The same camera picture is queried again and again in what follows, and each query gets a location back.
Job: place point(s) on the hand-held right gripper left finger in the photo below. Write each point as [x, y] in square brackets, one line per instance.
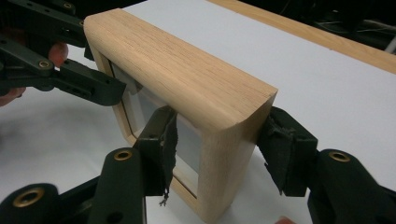
[124, 183]

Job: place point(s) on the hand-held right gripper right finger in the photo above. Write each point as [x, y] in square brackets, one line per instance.
[339, 186]

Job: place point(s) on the wooden picture frame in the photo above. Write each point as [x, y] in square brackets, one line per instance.
[186, 71]

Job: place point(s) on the wooden table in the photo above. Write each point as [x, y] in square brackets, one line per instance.
[342, 46]

